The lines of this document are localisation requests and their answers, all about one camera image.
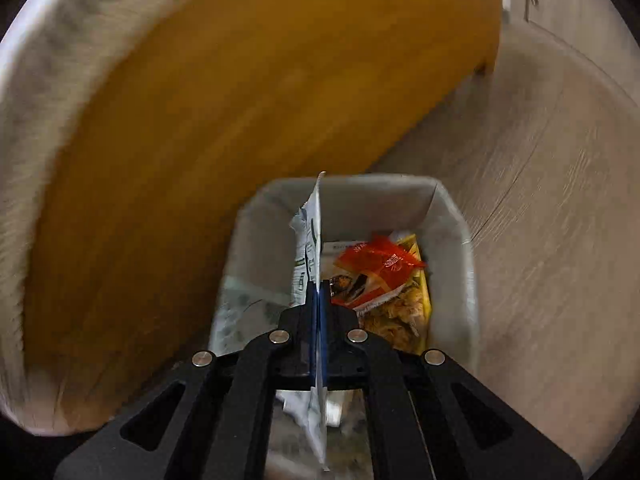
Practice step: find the grey lined trash bin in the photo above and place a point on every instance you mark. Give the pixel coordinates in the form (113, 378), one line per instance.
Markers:
(257, 281)

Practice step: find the light wood wardrobe door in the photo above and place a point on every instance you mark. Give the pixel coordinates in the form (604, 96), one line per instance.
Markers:
(593, 28)

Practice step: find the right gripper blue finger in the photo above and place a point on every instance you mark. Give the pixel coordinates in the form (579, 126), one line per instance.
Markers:
(311, 308)
(324, 301)

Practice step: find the orange wooden bed frame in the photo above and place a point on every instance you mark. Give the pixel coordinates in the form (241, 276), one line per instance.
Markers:
(220, 98)

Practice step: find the white paper wrapper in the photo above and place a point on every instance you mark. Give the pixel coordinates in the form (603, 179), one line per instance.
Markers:
(312, 279)

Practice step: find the checkered lace bedspread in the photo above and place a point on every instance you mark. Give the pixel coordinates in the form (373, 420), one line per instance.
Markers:
(53, 55)

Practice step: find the yellow chip bag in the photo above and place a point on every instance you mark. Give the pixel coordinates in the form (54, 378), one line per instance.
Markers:
(404, 320)

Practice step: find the red snack packet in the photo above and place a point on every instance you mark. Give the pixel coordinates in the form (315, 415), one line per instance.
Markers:
(365, 275)

